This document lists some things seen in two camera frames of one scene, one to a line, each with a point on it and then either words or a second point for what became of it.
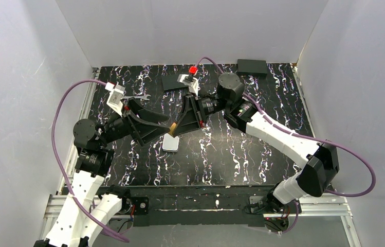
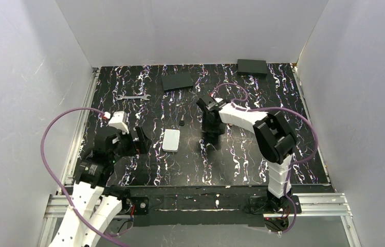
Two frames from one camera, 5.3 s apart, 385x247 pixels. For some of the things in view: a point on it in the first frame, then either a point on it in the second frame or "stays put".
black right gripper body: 195,109 → 211,133
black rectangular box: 255,68 stays put
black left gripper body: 130,120 → 134,140
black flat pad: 170,82 stays put
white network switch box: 170,144 stays put
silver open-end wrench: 144,97 stays put
